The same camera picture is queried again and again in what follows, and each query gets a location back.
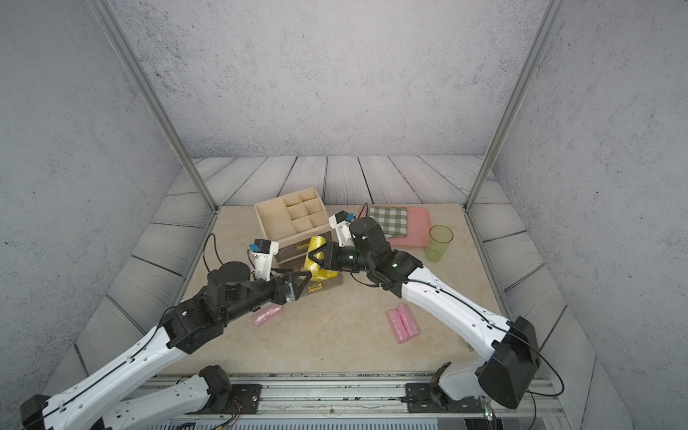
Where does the yellow bag roll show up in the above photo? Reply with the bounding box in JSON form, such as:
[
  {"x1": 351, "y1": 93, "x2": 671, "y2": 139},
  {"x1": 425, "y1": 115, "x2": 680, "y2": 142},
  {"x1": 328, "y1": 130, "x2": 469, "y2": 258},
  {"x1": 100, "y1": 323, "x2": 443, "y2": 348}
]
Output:
[{"x1": 303, "y1": 236, "x2": 340, "y2": 282}]

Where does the grey translucent drawer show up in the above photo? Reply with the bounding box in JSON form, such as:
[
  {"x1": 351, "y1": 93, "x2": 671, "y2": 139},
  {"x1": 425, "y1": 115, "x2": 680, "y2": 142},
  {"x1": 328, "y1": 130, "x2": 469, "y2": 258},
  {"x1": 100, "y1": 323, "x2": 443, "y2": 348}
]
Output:
[
  {"x1": 275, "y1": 239, "x2": 310, "y2": 264},
  {"x1": 301, "y1": 274, "x2": 344, "y2": 297}
]

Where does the pink bag roll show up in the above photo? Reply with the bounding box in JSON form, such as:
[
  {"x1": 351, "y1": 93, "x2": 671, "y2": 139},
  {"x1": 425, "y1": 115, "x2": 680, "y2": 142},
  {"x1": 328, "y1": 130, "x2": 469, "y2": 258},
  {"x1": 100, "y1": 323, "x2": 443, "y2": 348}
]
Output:
[
  {"x1": 397, "y1": 304, "x2": 420, "y2": 339},
  {"x1": 386, "y1": 309, "x2": 410, "y2": 344},
  {"x1": 253, "y1": 304, "x2": 283, "y2": 327}
]

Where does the beige drawer organizer cabinet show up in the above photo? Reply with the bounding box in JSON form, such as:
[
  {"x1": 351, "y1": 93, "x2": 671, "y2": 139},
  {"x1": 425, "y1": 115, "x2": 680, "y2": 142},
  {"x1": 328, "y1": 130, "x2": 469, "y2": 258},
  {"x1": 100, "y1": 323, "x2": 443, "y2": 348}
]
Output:
[{"x1": 254, "y1": 187, "x2": 331, "y2": 249}]

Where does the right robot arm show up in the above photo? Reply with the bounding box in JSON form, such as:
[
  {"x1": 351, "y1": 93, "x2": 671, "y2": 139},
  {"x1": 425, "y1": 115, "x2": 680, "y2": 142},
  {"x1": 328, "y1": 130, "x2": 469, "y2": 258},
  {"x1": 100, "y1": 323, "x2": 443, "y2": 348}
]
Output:
[{"x1": 307, "y1": 211, "x2": 547, "y2": 410}]

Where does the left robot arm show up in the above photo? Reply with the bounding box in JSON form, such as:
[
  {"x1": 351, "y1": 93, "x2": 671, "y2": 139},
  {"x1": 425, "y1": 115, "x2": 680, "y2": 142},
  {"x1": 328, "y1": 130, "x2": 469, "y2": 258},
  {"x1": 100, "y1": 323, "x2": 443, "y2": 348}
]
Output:
[{"x1": 21, "y1": 262, "x2": 312, "y2": 429}]

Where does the green checkered cloth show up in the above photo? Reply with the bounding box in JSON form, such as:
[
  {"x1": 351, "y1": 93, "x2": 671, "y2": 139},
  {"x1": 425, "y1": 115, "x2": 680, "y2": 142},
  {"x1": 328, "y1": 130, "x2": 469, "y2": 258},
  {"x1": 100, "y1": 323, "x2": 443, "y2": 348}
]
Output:
[{"x1": 368, "y1": 206, "x2": 408, "y2": 238}]

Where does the pink plastic tray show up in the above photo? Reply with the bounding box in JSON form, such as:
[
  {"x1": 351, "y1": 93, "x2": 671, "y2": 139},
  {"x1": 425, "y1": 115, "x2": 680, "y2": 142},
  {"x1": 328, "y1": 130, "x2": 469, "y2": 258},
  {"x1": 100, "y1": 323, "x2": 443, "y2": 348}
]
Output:
[{"x1": 367, "y1": 206, "x2": 430, "y2": 247}]

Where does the green translucent cup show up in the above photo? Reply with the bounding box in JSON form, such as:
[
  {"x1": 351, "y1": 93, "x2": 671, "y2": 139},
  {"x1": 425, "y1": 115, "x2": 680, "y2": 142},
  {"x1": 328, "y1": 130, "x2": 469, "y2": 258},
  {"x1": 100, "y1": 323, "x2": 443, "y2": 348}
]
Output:
[{"x1": 425, "y1": 225, "x2": 454, "y2": 262}]

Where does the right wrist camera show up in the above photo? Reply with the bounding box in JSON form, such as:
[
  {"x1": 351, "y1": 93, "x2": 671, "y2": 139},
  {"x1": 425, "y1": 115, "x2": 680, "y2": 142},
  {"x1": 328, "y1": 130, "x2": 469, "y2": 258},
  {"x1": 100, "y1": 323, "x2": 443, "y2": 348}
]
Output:
[{"x1": 329, "y1": 211, "x2": 356, "y2": 247}]

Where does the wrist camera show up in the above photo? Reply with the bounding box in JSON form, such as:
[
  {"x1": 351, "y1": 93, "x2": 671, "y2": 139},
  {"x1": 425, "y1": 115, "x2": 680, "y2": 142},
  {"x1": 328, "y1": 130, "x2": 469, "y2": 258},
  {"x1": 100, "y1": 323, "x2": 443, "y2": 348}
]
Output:
[
  {"x1": 329, "y1": 211, "x2": 356, "y2": 247},
  {"x1": 248, "y1": 238, "x2": 279, "y2": 281}
]

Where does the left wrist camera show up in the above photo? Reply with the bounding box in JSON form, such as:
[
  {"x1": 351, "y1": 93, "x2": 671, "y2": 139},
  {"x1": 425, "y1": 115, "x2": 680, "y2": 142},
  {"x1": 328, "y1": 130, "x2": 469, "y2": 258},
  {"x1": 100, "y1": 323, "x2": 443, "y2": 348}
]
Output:
[{"x1": 248, "y1": 238, "x2": 279, "y2": 281}]

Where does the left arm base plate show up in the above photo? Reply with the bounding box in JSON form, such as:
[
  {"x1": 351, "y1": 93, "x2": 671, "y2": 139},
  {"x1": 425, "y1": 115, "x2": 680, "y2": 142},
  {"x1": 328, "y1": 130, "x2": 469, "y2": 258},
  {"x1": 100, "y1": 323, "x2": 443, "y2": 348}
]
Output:
[{"x1": 211, "y1": 383, "x2": 263, "y2": 416}]

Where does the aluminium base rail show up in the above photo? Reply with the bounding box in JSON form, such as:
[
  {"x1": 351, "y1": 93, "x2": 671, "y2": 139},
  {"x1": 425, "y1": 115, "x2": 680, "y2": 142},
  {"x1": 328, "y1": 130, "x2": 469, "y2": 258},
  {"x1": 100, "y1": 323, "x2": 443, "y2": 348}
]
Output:
[{"x1": 157, "y1": 372, "x2": 570, "y2": 429}]

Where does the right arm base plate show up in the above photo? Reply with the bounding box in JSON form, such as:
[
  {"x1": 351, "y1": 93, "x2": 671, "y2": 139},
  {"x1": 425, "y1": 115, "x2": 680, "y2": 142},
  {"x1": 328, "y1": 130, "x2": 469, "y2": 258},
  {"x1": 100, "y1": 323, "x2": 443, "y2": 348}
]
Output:
[{"x1": 401, "y1": 383, "x2": 484, "y2": 414}]

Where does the right aluminium frame post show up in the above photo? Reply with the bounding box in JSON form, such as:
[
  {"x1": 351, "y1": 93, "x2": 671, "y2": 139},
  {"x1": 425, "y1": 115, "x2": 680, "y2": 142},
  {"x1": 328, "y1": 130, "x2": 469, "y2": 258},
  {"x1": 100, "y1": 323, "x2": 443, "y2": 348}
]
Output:
[{"x1": 464, "y1": 0, "x2": 565, "y2": 213}]

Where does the aluminium frame post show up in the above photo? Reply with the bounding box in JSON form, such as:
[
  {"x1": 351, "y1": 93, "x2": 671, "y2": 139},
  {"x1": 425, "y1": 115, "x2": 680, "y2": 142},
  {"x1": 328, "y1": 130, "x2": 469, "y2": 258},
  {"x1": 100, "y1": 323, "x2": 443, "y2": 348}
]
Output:
[
  {"x1": 87, "y1": 0, "x2": 219, "y2": 214},
  {"x1": 464, "y1": 0, "x2": 565, "y2": 213}
]

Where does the left aluminium frame post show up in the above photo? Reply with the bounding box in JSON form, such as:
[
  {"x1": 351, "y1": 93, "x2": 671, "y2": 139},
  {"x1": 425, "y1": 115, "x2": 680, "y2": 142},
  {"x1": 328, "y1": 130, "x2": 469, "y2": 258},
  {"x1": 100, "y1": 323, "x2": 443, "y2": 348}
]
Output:
[{"x1": 87, "y1": 0, "x2": 219, "y2": 214}]

